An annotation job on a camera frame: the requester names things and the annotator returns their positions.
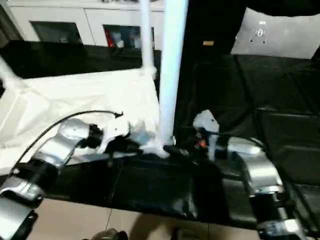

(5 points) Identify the small red bottle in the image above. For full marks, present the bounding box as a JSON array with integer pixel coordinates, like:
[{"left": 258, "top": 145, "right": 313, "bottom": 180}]
[{"left": 104, "top": 27, "right": 113, "bottom": 47}]

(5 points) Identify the white plastic table top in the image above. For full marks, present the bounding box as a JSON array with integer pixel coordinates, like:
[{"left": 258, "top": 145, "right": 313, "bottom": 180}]
[{"left": 0, "top": 66, "right": 177, "bottom": 166}]

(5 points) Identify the white plastic bag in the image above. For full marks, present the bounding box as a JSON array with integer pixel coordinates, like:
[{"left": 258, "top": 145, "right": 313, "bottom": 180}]
[{"left": 230, "top": 7, "right": 320, "bottom": 61}]

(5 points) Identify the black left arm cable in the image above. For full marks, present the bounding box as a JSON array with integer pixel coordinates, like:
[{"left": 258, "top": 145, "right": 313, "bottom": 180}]
[{"left": 7, "top": 111, "right": 125, "bottom": 176}]

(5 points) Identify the white cabinet with glass doors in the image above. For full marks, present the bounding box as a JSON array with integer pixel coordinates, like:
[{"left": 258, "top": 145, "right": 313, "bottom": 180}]
[{"left": 5, "top": 0, "right": 166, "bottom": 51}]

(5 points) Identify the black box with yellow label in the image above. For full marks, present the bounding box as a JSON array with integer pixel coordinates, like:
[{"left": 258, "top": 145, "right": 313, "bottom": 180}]
[{"left": 187, "top": 0, "right": 246, "bottom": 53}]

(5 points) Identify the dark grey robot foot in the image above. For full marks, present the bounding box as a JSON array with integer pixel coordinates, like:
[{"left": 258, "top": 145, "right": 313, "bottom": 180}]
[
  {"left": 172, "top": 229, "right": 206, "bottom": 240},
  {"left": 92, "top": 229, "right": 126, "bottom": 240}
]

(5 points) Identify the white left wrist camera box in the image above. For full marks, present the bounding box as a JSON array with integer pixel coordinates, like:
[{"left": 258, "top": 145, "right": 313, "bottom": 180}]
[{"left": 97, "top": 119, "right": 132, "bottom": 153}]

